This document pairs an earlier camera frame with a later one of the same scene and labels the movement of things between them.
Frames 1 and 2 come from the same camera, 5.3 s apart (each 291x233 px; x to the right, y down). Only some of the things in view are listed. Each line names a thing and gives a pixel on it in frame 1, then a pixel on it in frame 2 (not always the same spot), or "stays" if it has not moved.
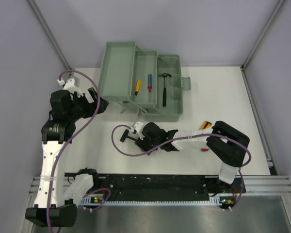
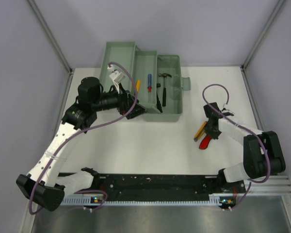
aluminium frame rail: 278,185 stays
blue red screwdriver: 150,85 stays
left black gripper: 91,107 to 125,101
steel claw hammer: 164,101 stays
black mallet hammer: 125,135 to 158,106
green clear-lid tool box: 141,84 stays
